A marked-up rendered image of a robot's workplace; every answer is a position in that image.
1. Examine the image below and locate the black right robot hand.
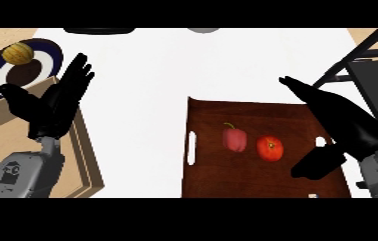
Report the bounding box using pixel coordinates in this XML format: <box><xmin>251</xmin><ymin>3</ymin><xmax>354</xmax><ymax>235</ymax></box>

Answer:
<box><xmin>277</xmin><ymin>75</ymin><xmax>378</xmax><ymax>180</ymax></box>

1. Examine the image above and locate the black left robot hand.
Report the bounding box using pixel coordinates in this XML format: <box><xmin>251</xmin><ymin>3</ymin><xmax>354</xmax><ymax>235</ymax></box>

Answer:
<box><xmin>0</xmin><ymin>52</ymin><xmax>96</xmax><ymax>141</ymax></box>

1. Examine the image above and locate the red tomato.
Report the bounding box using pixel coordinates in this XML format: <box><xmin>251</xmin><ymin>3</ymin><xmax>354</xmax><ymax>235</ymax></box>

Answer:
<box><xmin>255</xmin><ymin>135</ymin><xmax>285</xmax><ymax>163</ymax></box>

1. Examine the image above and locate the brown wooden tray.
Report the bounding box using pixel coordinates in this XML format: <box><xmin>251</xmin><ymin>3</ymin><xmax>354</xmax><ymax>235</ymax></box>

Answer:
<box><xmin>180</xmin><ymin>96</ymin><xmax>353</xmax><ymax>199</ymax></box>

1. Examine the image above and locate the blue and white plate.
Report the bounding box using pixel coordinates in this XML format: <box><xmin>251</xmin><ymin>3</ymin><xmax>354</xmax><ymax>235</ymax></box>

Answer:
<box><xmin>0</xmin><ymin>38</ymin><xmax>65</xmax><ymax>92</ymax></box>

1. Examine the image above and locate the yellow round fruit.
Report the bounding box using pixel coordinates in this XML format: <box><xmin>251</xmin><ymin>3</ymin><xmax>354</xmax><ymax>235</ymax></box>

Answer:
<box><xmin>0</xmin><ymin>41</ymin><xmax>35</xmax><ymax>66</ymax></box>

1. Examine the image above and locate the tan wooden cutting board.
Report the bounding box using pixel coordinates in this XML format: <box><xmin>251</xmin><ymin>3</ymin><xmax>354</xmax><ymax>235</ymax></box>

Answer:
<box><xmin>0</xmin><ymin>75</ymin><xmax>106</xmax><ymax>199</ymax></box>

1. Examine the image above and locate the pink bell pepper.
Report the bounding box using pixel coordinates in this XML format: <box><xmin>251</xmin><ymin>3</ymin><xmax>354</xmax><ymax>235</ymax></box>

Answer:
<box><xmin>221</xmin><ymin>122</ymin><xmax>249</xmax><ymax>153</ymax></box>

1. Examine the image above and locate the black round object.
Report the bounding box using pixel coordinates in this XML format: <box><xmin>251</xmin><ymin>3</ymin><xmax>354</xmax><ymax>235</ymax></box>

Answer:
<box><xmin>62</xmin><ymin>27</ymin><xmax>137</xmax><ymax>36</ymax></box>

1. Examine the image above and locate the grey round object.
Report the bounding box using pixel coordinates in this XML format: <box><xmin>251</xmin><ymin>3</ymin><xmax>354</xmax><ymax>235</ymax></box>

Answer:
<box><xmin>186</xmin><ymin>27</ymin><xmax>221</xmax><ymax>34</ymax></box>

